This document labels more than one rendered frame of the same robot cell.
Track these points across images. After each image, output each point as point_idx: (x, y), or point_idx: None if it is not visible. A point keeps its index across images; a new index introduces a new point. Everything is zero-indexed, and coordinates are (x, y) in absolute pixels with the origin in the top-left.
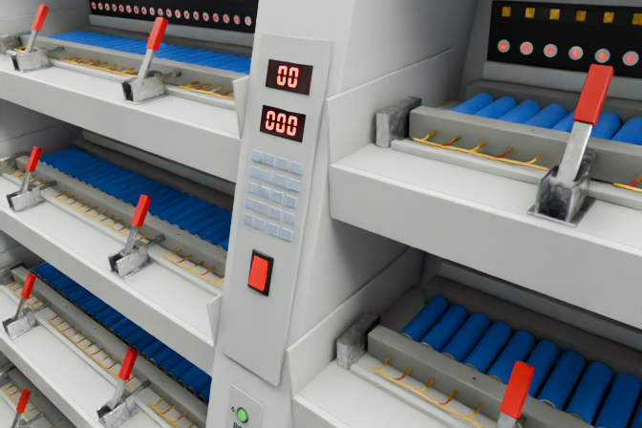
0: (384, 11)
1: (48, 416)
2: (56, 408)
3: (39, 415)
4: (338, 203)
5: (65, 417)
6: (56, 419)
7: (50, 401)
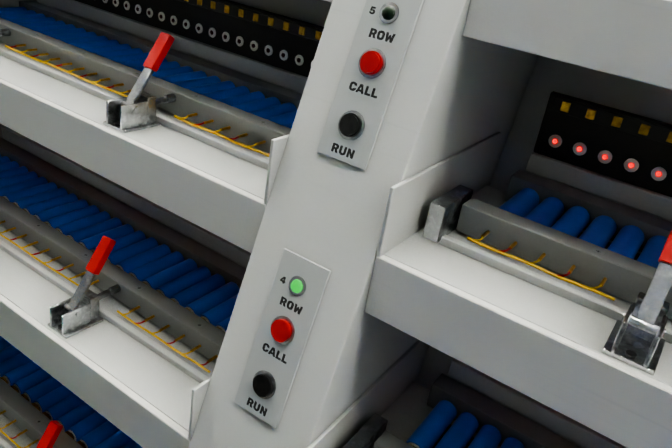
0: None
1: (18, 31)
2: (29, 29)
3: (3, 30)
4: None
5: (45, 35)
6: (32, 34)
7: (18, 24)
